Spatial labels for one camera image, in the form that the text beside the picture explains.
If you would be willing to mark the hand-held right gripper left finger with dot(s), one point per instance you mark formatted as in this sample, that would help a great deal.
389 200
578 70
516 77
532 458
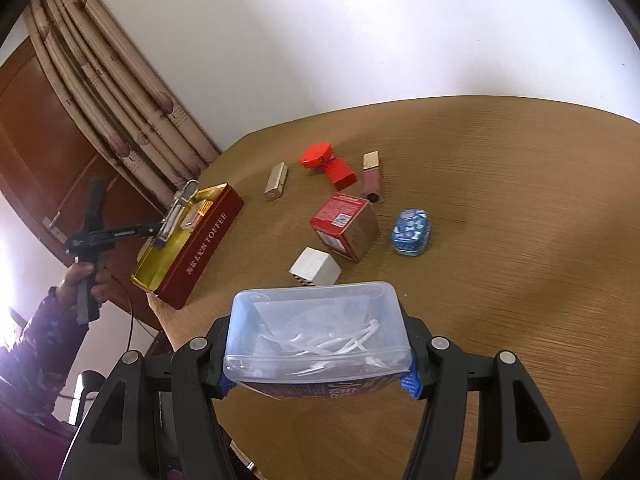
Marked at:
225 386

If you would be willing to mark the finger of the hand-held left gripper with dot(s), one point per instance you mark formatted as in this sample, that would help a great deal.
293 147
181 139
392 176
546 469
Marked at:
182 199
162 234

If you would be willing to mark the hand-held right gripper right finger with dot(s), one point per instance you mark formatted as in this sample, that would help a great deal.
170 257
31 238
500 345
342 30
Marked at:
411 385

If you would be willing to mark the small orange item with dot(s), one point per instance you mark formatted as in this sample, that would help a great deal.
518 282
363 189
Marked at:
202 208

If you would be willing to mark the yellow red cardboard box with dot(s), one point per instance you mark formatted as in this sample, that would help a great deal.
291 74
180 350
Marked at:
210 240

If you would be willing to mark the clear plastic box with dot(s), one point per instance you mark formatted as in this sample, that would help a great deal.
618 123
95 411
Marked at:
320 325

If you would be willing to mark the white charger cube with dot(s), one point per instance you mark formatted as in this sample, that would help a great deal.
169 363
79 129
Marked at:
315 267

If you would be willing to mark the blue patterned tin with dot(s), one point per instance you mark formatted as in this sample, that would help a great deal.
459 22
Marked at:
411 232

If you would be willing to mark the red perfume bottle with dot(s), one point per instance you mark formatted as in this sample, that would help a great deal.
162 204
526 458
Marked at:
337 170

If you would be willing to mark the person's left forearm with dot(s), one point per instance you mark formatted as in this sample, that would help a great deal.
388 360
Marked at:
45 340

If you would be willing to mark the person's left hand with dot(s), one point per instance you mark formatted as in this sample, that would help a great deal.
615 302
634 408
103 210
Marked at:
70 277

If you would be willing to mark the beige patterned curtain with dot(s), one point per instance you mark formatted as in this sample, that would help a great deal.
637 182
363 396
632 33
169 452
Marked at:
125 100

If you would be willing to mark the brown wooden door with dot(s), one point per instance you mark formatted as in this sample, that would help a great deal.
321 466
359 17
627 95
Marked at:
40 135

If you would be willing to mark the black object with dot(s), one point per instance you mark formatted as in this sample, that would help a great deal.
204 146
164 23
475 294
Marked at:
82 385

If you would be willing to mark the small tan wrapped item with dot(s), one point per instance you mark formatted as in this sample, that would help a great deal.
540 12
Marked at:
372 180

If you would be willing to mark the dark red clothing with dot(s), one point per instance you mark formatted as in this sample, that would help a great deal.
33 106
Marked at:
30 435

